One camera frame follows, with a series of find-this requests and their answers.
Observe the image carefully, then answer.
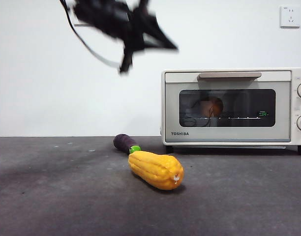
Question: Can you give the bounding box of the glass oven door with handle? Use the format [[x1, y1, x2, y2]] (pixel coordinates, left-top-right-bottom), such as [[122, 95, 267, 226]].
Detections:
[[164, 71, 292, 143]]

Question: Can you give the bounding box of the brown potato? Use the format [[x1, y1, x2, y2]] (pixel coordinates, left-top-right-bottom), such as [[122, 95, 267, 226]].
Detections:
[[201, 96, 224, 116]]

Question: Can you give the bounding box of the cream white toaster oven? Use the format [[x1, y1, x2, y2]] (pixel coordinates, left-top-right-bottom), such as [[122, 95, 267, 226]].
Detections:
[[161, 68, 301, 155]]

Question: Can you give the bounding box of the purple toy eggplant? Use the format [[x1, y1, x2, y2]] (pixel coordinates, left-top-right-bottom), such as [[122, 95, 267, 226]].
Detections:
[[113, 133, 142, 155]]

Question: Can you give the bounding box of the yellow toy corn cob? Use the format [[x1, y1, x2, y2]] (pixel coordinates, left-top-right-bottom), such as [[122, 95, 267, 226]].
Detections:
[[127, 150, 185, 191]]

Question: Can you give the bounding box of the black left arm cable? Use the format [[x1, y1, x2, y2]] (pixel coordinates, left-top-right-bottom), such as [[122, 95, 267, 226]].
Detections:
[[59, 0, 124, 72]]

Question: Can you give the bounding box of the metal wire oven rack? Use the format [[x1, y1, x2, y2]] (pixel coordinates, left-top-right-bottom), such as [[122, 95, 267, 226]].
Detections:
[[187, 115, 262, 121]]

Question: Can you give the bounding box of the white wall power socket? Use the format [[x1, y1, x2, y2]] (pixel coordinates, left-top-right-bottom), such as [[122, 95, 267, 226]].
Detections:
[[279, 6, 301, 29]]

